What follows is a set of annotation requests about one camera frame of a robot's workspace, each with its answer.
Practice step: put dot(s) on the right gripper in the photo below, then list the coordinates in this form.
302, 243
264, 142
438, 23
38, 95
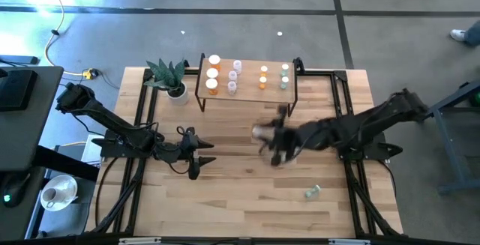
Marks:
288, 142

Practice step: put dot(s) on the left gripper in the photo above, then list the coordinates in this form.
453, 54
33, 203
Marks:
185, 151

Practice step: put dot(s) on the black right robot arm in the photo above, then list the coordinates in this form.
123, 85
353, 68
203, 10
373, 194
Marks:
356, 125

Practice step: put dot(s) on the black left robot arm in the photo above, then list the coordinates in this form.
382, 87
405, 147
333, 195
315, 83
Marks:
108, 119

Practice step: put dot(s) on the wooden shelf with black legs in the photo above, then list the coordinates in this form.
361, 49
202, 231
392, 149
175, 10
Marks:
251, 91

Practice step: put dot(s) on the snake plant in white pot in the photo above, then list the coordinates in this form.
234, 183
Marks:
179, 95

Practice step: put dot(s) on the white floor box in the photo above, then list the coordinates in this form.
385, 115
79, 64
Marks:
87, 154

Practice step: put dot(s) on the white mug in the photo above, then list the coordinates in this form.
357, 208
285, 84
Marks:
49, 196

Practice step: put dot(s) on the dark grey desk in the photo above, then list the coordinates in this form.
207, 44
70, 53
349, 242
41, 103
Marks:
22, 132

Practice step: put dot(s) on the black computer mouse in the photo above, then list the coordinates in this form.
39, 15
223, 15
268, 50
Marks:
15, 190

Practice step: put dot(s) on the black flat device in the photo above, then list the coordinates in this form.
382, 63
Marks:
17, 89

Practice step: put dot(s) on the black bar device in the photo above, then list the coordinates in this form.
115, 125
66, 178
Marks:
18, 60

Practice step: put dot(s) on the green round object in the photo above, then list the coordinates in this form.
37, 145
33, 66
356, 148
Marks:
477, 99

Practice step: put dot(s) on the person's shoe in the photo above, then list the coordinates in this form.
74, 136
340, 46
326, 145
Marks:
458, 34

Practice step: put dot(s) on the person's leg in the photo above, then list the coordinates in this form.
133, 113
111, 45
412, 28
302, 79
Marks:
473, 34

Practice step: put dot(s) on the black aluminium table frame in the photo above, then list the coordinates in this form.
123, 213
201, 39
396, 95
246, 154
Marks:
340, 75

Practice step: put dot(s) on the silver frame bracket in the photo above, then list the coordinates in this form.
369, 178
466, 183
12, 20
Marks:
139, 240
348, 241

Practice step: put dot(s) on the grey metal cart frame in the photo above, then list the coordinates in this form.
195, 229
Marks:
442, 104

